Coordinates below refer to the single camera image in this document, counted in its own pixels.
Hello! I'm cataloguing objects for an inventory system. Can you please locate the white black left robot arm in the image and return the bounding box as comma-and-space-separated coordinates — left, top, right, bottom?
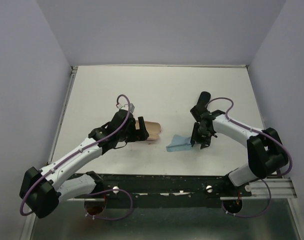
19, 109, 149, 219

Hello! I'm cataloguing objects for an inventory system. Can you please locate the pink glasses case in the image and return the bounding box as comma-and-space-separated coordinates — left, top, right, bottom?
144, 121, 161, 141

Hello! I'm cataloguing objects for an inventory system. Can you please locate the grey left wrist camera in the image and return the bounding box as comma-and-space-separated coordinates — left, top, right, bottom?
117, 103, 135, 113

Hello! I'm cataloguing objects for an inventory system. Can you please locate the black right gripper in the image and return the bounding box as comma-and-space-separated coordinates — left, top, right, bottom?
189, 121, 212, 149

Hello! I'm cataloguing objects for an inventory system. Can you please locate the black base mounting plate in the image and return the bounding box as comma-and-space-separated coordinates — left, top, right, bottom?
74, 168, 252, 210

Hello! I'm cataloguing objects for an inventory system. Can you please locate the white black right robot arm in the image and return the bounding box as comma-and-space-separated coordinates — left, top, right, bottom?
190, 104, 289, 196

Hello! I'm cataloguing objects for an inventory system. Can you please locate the aluminium extrusion rail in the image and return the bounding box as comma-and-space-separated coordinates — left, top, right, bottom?
31, 177, 299, 201

